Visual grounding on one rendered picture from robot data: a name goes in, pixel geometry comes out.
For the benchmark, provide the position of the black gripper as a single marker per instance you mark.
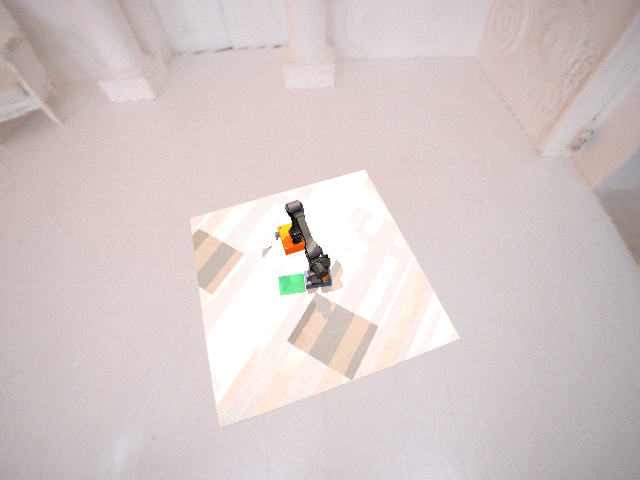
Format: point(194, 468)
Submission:
point(314, 280)

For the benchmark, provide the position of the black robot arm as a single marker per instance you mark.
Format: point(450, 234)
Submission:
point(299, 231)

